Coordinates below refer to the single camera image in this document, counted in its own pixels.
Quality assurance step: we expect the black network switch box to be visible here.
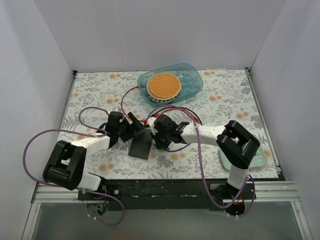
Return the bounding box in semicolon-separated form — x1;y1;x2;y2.
128;128;153;160

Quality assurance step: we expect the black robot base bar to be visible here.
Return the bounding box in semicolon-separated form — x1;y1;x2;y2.
77;178;253;211

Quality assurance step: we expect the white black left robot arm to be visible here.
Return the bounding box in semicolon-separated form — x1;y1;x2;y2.
42;111;144;200

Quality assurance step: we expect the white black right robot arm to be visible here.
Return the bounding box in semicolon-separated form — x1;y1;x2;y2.
147;114;260;199

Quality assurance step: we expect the floral patterned table mat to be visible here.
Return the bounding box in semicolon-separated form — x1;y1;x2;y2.
58;69;278;180

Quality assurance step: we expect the orange woven round coaster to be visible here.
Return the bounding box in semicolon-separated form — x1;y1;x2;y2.
147;72;182;99

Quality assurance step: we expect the teal plastic container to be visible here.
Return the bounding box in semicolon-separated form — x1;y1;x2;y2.
137;63;204;107

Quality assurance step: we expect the light green square plate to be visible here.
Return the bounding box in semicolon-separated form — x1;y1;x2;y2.
219;146;268;171

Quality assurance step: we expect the long red ethernet cable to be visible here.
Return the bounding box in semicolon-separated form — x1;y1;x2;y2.
120;84;161;124

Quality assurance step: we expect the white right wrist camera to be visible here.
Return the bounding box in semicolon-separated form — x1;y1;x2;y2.
147;117;158;135

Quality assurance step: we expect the black ethernet cable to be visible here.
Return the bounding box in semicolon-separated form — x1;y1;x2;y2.
149;106;201;121

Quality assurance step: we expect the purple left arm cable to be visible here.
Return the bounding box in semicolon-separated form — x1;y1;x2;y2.
23;106;126;227

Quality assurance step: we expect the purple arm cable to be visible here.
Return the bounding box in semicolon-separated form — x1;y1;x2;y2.
23;106;126;227
146;105;256;219

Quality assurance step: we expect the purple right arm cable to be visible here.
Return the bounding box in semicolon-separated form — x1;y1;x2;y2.
146;105;256;219

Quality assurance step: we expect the aluminium frame rail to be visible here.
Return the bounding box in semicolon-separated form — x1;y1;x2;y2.
21;181;313;240

